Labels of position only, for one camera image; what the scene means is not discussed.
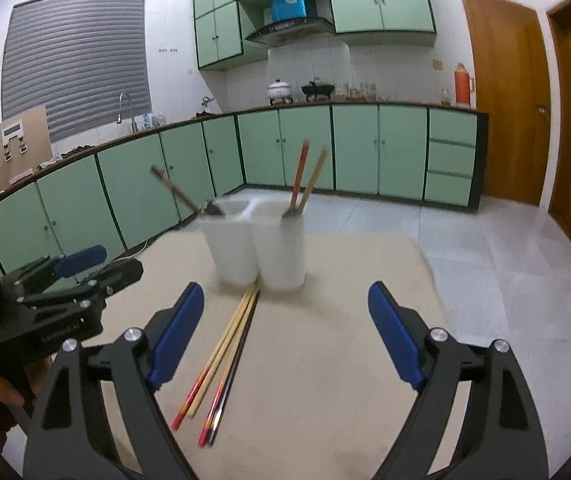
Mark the grey window shutter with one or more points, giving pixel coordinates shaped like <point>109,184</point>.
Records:
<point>75,60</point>

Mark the black plastic spoon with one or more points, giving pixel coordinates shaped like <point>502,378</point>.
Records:
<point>213,208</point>

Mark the metal kitchen faucet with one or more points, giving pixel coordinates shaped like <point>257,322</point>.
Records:
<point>133,120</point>

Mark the black wok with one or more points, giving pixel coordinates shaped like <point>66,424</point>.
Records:
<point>317,90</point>

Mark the small glass jar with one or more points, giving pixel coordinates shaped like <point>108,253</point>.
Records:
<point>446,98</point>

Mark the closed wooden door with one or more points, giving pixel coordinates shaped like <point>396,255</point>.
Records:
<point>505,100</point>

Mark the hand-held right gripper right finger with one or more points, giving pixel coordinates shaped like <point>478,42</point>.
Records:
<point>395,340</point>

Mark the black chopstick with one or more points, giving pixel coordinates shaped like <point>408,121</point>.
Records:
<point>230,385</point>
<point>223,385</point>

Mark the black range hood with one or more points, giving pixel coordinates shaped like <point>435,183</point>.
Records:
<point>290,30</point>

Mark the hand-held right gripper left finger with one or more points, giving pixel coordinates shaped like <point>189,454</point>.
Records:
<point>178,340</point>

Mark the green lower kitchen cabinets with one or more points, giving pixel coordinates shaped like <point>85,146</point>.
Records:
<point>355,145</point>

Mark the metal spoon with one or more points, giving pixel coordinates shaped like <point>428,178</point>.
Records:
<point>290,213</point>

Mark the green upper wall cabinets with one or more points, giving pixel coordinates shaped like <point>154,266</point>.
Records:
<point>395,5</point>

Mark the person's left hand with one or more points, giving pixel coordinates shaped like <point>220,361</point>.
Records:
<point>8,390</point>

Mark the bottles beside sink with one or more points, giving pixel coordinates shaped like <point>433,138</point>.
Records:
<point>151,121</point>

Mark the cardboard panel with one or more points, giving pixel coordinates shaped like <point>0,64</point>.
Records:
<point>38,135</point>

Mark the white cooking pot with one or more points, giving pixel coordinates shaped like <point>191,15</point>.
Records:
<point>279,91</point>

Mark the blue box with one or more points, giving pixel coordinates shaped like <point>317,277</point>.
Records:
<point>290,5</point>

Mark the orange thermos flask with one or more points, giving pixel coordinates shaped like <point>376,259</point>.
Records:
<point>463,87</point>

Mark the bamboo chopstick with red end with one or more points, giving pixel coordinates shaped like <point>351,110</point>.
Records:
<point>213,360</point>

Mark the white plastic utensil holder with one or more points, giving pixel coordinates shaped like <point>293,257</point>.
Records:
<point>275,250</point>

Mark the glass container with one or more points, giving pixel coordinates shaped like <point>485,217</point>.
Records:
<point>368,92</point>

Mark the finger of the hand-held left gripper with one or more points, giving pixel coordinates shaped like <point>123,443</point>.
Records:
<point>83,257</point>
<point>113,275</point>

